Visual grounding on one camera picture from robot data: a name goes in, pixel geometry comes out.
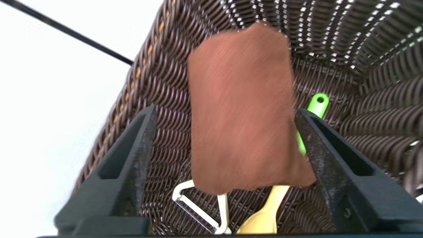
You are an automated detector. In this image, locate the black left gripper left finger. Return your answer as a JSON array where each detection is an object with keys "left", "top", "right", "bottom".
[{"left": 54, "top": 106, "right": 158, "bottom": 236}]

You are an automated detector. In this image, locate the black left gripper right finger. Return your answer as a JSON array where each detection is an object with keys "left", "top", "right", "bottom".
[{"left": 295, "top": 108, "right": 423, "bottom": 233}]

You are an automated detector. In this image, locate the green handled yellow pasta spoon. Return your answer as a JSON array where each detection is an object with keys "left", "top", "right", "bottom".
[{"left": 235, "top": 93, "right": 330, "bottom": 234}]

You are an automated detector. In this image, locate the grey handled white peeler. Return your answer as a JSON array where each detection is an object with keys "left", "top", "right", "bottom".
[{"left": 172, "top": 179, "right": 232, "bottom": 235}]

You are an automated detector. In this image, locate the brown towel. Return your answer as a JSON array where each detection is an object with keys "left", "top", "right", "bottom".
[{"left": 187, "top": 21, "right": 317, "bottom": 195}]

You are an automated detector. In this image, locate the dark brown wicker basket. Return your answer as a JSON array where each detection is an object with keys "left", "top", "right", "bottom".
[{"left": 71, "top": 0, "right": 423, "bottom": 236}]

